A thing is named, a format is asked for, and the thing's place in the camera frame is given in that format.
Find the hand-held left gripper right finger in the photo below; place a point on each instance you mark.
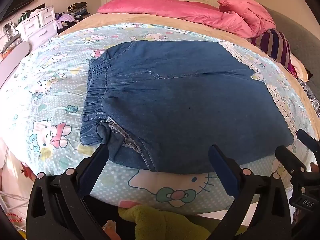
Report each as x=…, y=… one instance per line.
x=222, y=170

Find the pink quilt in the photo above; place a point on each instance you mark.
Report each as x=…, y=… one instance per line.
x=175, y=7

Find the striped purple cloth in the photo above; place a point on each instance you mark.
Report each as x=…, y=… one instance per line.
x=275, y=45

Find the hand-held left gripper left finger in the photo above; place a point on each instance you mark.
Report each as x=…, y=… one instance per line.
x=93, y=170

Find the white drawer cabinet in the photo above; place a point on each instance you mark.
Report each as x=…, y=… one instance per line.
x=37, y=25

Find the pile of clothes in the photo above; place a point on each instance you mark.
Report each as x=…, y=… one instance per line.
x=72, y=15

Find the white and pink cloth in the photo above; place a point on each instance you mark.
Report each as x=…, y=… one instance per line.
x=298, y=67

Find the yellow-green plush cloth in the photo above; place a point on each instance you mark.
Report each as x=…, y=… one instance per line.
x=160, y=222

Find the beige bed sheet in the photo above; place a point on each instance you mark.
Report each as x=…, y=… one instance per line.
x=130, y=17

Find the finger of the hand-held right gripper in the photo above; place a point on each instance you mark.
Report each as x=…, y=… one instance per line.
x=308, y=140
x=292, y=162

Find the blue denim pants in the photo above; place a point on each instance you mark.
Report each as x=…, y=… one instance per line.
x=175, y=105

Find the grey bed headboard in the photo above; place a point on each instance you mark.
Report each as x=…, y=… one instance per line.
x=300, y=35

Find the dark floral cloth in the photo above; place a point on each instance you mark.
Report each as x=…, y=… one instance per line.
x=311, y=97

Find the cartoon cat printed blanket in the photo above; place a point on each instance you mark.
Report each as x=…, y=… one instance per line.
x=50, y=92

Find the pale pink bed footboard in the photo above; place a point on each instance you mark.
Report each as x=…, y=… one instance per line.
x=12, y=65

